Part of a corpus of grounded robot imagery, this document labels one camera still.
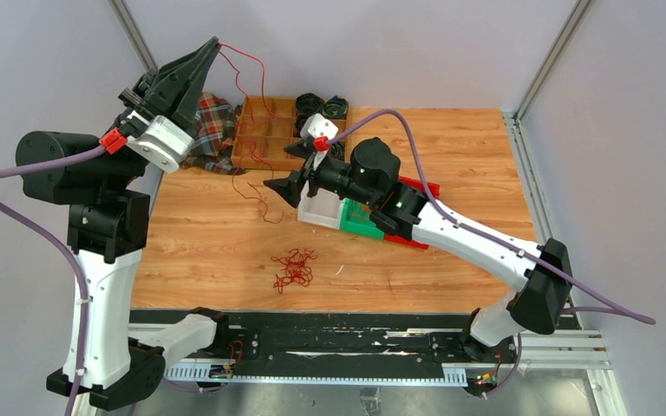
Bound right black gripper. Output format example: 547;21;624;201
264;141;376;208

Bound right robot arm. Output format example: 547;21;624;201
264;138;572;361

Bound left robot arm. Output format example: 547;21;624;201
15;38;231;411

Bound rolled dark sock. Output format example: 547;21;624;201
328;141;346;161
295;93;325;116

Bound white plastic bin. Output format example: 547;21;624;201
297;184;345;230

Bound plaid cloth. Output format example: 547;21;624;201
181;93;248;175

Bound wooden compartment tray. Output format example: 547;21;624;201
232;96;349;171

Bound rolled teal sock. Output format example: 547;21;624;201
322;95;349;120

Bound green plastic bin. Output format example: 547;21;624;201
340;199;384;240

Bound red plastic bin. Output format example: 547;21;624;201
383;176;441;250

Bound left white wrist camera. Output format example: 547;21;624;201
121;111;193;173

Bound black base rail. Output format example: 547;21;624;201
174;309;519;380

